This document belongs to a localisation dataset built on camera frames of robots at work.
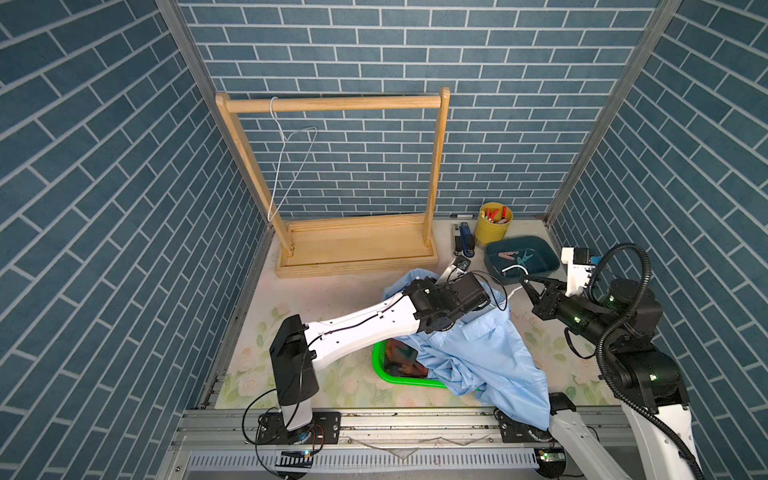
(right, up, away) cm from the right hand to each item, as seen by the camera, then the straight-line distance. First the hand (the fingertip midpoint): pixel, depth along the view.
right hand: (525, 279), depth 62 cm
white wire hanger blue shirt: (-2, -3, +1) cm, 4 cm away
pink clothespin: (+14, +3, +47) cm, 49 cm away
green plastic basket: (-32, -24, +15) cm, 43 cm away
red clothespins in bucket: (+8, +19, +44) cm, 48 cm away
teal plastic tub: (+15, +1, +47) cm, 49 cm away
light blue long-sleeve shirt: (-7, -17, +4) cm, 19 cm away
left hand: (-15, -5, +14) cm, 21 cm away
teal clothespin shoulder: (+18, +2, +46) cm, 50 cm away
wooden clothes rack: (-55, +7, +48) cm, 73 cm away
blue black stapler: (-1, +8, +47) cm, 48 cm away
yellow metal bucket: (+7, +15, +43) cm, 46 cm away
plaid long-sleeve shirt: (-26, -22, +15) cm, 37 cm away
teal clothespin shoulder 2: (+20, +4, +47) cm, 51 cm away
